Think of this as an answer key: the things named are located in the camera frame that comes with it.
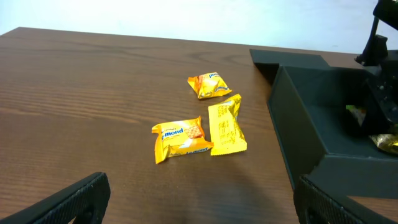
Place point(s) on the orange Lemond snack, near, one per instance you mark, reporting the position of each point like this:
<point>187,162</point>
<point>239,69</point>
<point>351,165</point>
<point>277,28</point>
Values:
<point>179,138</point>

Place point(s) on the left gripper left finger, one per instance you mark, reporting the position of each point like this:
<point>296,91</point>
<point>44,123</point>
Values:
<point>82,202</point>

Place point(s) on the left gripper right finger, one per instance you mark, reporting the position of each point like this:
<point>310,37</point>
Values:
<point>314,205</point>

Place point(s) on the orange Lemond snack, far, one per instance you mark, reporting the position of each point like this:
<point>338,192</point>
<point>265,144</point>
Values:
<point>208,85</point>

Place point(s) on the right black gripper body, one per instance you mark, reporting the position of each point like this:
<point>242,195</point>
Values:
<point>380,101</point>

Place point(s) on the yellow peanut butter snack packet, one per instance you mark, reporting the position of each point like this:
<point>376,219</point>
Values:
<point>385,142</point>

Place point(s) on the dark green open box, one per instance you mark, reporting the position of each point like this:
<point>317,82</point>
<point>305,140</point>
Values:
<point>308,109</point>

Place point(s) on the orange lemond snack,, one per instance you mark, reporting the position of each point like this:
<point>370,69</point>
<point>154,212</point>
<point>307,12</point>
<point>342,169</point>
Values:
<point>208,85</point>
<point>179,138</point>

